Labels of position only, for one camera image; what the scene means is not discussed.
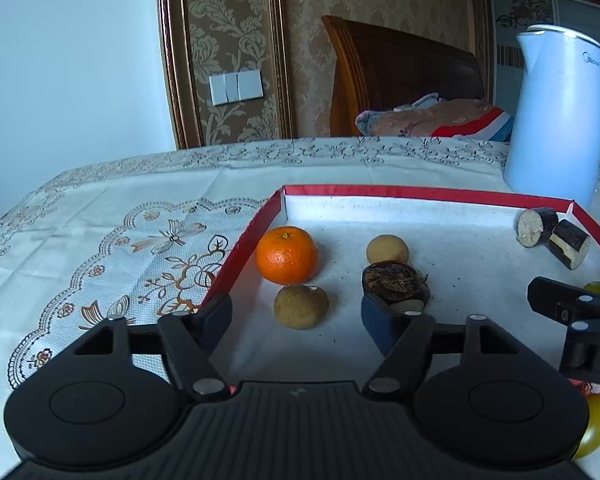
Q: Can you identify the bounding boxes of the orange mandarin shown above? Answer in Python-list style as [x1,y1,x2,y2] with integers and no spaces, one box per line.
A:
[256,226,320,285]

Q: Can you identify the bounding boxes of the gold wall moulding frame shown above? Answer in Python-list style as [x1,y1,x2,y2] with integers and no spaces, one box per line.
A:
[156,0,296,150]

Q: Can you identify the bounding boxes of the white electric kettle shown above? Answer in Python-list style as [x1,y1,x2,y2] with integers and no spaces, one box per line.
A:
[502,23,600,211]

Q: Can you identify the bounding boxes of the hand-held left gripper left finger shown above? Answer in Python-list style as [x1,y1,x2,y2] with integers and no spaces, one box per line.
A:
[72,291,233,404]

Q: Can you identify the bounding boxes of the embroidered cream tablecloth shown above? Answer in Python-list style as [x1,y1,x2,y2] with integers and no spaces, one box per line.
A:
[0,137,600,480]

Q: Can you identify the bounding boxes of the floral glass door wardrobe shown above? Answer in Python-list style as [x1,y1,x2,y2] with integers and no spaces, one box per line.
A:
[484,0,600,111]

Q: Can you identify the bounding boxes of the red cardboard box tray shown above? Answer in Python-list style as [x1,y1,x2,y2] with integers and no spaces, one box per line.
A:
[200,185,600,396]

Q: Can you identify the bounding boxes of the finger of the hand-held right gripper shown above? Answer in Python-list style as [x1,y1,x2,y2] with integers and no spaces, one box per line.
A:
[527,276,600,322]

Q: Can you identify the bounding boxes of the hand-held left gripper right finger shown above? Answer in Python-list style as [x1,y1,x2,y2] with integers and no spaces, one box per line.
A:
[361,294,524,404]

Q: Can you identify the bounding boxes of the wooden bed headboard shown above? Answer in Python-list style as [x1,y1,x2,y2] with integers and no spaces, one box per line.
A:
[321,15,486,137]

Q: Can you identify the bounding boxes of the dark sugarcane piece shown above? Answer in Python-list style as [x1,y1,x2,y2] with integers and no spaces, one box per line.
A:
[549,219,592,271]
[516,207,559,248]

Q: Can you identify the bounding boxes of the folded peach striped blanket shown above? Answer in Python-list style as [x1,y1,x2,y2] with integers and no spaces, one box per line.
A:
[355,92,516,142]

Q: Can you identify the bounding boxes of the dark brown water chestnut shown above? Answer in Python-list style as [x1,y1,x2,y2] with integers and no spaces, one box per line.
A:
[361,261,431,314]

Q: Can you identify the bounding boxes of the brown longan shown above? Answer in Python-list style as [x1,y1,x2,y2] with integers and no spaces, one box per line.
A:
[273,284,330,330]
[366,234,410,266]

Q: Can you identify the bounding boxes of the white wall light switch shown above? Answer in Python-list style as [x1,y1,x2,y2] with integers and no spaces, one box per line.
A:
[209,70,265,107]

